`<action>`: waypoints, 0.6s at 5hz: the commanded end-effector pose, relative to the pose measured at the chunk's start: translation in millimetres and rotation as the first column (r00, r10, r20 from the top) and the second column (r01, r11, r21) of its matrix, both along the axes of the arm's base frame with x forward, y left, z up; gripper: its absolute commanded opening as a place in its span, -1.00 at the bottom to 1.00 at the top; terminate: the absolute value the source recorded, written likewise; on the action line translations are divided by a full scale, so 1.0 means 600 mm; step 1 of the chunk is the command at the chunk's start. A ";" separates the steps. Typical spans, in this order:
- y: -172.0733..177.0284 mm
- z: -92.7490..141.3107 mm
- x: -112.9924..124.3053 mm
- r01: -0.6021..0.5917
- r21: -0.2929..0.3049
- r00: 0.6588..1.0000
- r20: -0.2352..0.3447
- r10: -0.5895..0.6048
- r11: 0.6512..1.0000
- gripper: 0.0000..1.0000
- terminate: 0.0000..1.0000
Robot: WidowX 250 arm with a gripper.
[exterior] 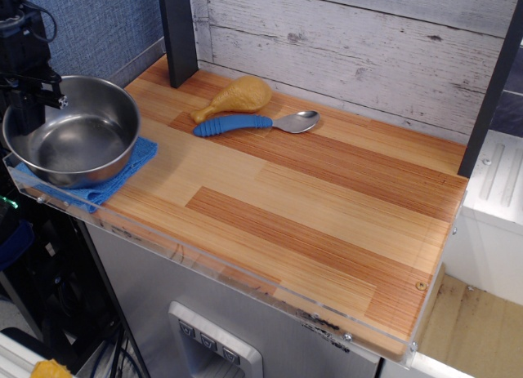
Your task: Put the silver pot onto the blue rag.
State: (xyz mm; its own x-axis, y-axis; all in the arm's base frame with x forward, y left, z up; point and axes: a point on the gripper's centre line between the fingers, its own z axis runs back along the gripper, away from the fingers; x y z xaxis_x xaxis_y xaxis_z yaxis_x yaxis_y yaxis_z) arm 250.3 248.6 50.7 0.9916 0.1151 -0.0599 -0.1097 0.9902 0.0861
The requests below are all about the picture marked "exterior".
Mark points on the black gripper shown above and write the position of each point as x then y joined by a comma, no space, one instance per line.
25,66

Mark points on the metal pot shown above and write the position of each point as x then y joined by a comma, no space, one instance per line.
87,142

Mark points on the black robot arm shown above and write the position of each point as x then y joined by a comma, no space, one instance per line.
21,18

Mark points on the blue folded cloth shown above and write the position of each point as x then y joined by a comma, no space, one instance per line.
89,199

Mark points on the clear acrylic table guard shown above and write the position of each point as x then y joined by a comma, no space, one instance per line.
342,227

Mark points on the yellow toy chicken drumstick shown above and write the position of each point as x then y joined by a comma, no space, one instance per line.
245,94

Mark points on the yellow object at bottom left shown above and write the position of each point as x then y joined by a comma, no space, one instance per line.
50,369

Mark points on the blue-handled metal spoon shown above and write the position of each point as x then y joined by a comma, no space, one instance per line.
293,123

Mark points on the dark grey right post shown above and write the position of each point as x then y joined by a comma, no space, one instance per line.
502,69

